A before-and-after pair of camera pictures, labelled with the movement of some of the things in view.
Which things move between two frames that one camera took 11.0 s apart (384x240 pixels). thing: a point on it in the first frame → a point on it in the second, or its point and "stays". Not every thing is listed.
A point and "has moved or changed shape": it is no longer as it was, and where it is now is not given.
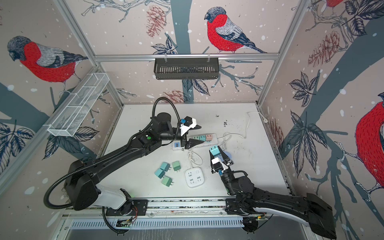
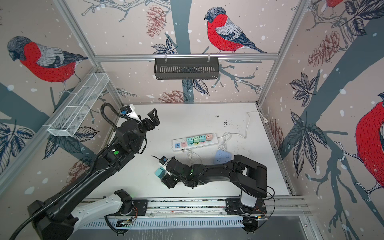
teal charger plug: x=159 y=173 stays
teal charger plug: x=202 y=137 stays
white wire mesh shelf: x=69 y=119 stays
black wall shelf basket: x=169 y=68 stays
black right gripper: x=226 y=157 → x=168 y=180
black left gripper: x=190 y=143 → x=155 y=121
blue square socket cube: x=227 y=153 stays
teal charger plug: x=215 y=150 has moved or changed shape
